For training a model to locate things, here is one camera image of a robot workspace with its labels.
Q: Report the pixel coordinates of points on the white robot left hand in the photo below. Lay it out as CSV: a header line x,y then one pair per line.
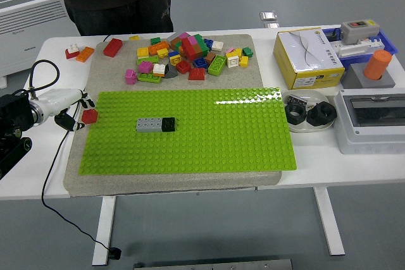
x,y
60,99

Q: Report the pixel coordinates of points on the small red building brick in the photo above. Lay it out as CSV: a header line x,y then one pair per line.
x,y
89,116

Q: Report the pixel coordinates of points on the red and white brick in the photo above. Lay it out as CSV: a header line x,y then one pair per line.
x,y
72,53

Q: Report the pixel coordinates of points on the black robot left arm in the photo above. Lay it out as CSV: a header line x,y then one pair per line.
x,y
12,108

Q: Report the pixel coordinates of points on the small yellow flat brick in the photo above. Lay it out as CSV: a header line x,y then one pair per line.
x,y
134,38

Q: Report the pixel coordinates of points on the small dark green brick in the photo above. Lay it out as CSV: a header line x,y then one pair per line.
x,y
155,40

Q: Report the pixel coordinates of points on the orange long brick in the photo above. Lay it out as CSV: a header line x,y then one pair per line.
x,y
158,48

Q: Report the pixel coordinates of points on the pink tall brick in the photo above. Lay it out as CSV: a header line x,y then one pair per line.
x,y
130,77

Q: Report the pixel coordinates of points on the large red building brick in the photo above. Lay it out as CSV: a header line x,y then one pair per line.
x,y
113,47

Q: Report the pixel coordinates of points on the yellow square brick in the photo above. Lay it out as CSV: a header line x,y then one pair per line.
x,y
143,52

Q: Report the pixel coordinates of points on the multicolour joined brick block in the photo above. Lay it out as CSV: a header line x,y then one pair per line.
x,y
190,47

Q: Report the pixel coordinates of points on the lime green flat brick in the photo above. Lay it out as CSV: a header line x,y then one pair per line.
x,y
147,60

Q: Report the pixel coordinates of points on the yellow and blue brick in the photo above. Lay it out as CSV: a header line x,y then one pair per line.
x,y
175,59

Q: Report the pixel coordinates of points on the magenta square brick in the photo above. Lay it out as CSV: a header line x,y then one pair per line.
x,y
145,66

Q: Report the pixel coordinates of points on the blue small brick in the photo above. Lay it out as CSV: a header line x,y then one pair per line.
x,y
209,44

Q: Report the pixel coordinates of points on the lime green long brick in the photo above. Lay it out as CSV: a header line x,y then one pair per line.
x,y
149,77
217,65

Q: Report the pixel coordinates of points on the grey long building brick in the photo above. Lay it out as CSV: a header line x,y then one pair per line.
x,y
148,125

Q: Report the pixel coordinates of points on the white and orange brick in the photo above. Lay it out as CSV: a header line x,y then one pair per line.
x,y
159,69

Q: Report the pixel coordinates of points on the red square brick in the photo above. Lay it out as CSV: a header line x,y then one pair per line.
x,y
183,66

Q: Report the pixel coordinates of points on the grey slanted brick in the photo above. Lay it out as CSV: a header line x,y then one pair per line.
x,y
171,71

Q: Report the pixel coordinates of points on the white small brick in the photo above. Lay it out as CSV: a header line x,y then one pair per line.
x,y
217,45

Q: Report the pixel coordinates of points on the blue square brick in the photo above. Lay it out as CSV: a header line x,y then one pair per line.
x,y
200,62

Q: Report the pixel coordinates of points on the brown brick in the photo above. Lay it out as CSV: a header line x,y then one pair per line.
x,y
209,58

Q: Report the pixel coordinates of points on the red slanted brick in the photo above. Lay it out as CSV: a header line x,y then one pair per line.
x,y
196,74

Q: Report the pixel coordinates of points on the small pink flat brick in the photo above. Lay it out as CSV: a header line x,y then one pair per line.
x,y
229,50

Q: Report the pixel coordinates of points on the black square building brick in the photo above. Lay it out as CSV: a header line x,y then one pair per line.
x,y
168,124

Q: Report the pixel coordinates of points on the white square brick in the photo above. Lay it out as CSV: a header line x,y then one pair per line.
x,y
232,60

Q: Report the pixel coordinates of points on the dark green square brick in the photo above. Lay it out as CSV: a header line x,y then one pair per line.
x,y
247,52

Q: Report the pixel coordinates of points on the green studded baseplate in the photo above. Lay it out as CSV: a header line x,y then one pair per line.
x,y
205,140

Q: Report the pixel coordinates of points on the person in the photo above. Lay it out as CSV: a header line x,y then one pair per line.
x,y
110,7

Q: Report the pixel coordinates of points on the white panel heater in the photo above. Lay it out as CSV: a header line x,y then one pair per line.
x,y
31,14

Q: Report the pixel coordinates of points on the grey-brown table mat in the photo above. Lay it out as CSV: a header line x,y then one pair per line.
x,y
221,80

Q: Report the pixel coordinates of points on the silver metal floor fitting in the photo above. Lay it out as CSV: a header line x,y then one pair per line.
x,y
269,17

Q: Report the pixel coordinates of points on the white table leg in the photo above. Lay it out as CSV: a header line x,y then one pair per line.
x,y
329,221
104,230

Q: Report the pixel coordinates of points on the yellow and white cardboard box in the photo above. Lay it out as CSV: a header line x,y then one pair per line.
x,y
308,58

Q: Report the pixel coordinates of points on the small black printed part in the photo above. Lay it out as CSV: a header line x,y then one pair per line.
x,y
297,99

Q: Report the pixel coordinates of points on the black adapter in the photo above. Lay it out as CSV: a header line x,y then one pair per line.
x,y
333,34

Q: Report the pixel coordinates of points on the large black nut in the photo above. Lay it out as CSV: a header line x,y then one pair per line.
x,y
329,115
289,115

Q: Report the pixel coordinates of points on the white shallow dish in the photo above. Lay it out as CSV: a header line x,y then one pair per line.
x,y
311,94

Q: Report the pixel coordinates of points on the white terminal strip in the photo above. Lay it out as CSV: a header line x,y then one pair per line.
x,y
354,49

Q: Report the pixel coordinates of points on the grey block base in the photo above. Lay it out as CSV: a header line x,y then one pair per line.
x,y
354,78

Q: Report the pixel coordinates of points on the orange cylinder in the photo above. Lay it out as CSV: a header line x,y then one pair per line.
x,y
377,64

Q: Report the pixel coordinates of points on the blue plastic bin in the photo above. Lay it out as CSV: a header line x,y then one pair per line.
x,y
388,45

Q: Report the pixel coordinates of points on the white distribution box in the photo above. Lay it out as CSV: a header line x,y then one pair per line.
x,y
354,137

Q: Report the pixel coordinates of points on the grey switch box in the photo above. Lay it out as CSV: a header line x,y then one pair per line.
x,y
359,32

